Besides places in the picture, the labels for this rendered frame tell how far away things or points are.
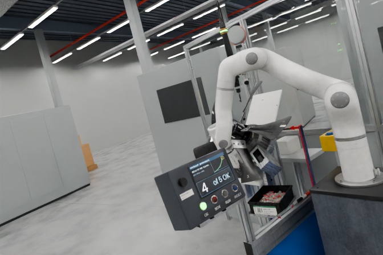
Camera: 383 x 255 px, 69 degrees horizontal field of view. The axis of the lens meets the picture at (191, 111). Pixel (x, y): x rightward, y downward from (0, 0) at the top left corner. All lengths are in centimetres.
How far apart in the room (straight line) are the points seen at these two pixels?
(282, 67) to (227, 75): 27
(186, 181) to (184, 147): 347
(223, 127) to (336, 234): 66
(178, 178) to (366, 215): 75
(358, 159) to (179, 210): 77
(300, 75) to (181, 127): 319
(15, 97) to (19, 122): 743
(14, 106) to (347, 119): 1357
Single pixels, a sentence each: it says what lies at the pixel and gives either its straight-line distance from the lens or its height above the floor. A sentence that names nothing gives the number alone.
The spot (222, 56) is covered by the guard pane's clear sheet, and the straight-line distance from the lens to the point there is 275.
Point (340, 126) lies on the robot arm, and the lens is 128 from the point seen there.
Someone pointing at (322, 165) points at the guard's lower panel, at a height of 71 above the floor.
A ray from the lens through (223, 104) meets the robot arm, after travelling 140.
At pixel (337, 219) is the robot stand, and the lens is 136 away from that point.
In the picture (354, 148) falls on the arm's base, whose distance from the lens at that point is 131.
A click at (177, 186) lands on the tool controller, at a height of 120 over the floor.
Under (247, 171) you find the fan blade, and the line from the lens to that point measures 162.
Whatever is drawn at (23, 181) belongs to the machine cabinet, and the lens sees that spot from 678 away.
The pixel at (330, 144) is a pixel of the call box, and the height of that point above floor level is 102.
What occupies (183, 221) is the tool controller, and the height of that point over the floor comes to 110.
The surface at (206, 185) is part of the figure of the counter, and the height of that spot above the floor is 117.
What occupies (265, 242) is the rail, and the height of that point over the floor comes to 82.
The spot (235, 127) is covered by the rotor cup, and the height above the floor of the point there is 122.
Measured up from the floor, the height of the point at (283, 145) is 93.
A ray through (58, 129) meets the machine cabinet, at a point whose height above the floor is 153.
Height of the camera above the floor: 146
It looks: 3 degrees down
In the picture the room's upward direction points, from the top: 14 degrees counter-clockwise
